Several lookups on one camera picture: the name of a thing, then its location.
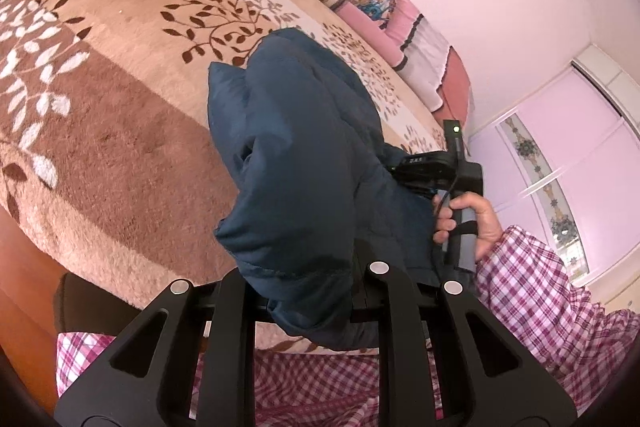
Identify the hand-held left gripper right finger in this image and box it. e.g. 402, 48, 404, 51
364, 259, 578, 427

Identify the white wardrobe with ornament strips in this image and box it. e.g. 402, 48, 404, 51
465, 44, 640, 313

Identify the salmon pink pillow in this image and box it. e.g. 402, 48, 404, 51
430, 47, 475, 132

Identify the person's right forearm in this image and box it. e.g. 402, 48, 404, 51
470, 226, 621, 388

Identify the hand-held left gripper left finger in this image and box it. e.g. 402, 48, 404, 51
54, 268, 257, 427

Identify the person's right hand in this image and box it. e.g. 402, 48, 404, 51
432, 190, 502, 263

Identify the beige leaf-patterned blanket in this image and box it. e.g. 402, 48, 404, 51
0, 0, 461, 353

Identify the person's plaid clothing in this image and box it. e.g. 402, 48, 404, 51
55, 307, 640, 427

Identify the dark blue quilted jacket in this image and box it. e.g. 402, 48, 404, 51
207, 28, 476, 350

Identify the pink striped quilt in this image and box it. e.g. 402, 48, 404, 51
335, 0, 453, 110

